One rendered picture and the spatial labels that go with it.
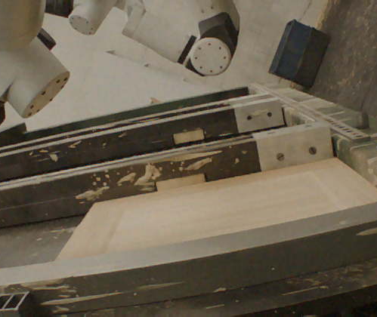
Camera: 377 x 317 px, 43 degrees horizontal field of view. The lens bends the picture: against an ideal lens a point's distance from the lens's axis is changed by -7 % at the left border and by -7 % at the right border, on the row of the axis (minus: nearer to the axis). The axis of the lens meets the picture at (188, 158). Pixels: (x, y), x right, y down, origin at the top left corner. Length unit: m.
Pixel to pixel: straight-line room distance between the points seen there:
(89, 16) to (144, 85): 3.76
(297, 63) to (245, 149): 4.31
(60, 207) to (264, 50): 5.37
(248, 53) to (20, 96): 5.67
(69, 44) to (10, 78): 5.83
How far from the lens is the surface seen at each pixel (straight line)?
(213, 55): 0.95
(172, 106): 2.31
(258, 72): 6.11
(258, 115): 1.33
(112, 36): 6.18
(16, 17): 0.37
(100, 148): 1.37
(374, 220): 0.48
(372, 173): 0.65
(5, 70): 0.48
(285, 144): 0.82
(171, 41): 0.99
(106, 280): 0.48
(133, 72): 4.73
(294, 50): 5.10
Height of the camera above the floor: 1.16
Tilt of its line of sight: 3 degrees down
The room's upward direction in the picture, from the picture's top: 69 degrees counter-clockwise
